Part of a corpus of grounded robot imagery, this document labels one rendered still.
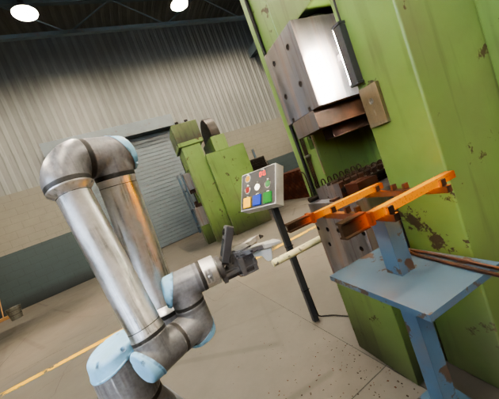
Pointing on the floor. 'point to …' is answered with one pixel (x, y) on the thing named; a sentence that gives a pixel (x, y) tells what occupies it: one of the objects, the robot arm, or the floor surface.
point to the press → (215, 177)
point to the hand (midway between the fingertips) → (270, 235)
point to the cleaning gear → (8, 309)
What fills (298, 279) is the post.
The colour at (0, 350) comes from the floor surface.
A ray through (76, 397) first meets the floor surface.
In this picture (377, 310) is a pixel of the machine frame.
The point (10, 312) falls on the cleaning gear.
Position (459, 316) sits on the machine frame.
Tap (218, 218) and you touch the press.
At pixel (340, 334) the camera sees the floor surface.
